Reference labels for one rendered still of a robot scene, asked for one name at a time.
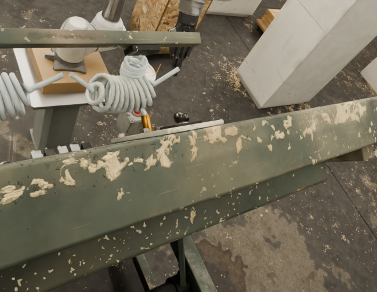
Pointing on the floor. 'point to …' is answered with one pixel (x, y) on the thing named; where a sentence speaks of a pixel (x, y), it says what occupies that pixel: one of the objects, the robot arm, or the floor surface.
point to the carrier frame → (194, 281)
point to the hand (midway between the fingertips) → (176, 66)
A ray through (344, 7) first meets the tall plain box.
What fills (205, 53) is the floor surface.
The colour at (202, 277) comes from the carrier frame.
